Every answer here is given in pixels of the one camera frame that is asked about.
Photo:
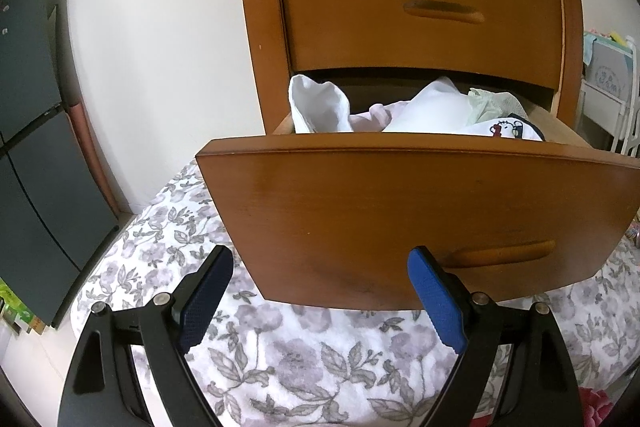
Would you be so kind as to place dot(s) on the closed wooden drawer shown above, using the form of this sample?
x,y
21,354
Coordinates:
x,y
350,22

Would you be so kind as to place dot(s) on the pink garment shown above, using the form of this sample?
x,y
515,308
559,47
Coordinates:
x,y
370,119

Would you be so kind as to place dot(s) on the green packets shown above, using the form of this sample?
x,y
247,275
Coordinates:
x,y
15,307

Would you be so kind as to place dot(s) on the white cloth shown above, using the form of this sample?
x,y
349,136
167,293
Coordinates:
x,y
320,107

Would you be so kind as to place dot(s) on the pale green mesh garment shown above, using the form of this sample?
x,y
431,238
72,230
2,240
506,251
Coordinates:
x,y
495,107

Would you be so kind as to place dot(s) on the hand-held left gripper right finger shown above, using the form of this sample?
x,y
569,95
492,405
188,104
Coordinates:
x,y
437,297

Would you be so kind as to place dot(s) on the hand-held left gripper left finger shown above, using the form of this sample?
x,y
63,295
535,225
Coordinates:
x,y
205,297

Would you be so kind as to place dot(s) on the grey floral blanket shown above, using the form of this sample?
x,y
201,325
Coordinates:
x,y
300,357

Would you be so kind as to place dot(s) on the white garment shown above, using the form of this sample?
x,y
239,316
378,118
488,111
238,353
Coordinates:
x,y
435,109

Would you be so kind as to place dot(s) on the white cartoon print underwear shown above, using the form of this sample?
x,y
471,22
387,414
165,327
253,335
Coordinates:
x,y
505,129

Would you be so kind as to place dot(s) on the red floral blanket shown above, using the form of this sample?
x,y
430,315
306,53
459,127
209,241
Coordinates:
x,y
600,409

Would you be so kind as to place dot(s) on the white rack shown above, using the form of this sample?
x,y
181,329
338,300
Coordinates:
x,y
607,77

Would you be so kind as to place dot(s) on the dark grey wardrobe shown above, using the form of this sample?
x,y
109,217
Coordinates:
x,y
40,182

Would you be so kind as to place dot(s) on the wooden nightstand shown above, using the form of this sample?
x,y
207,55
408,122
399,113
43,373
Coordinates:
x,y
257,7

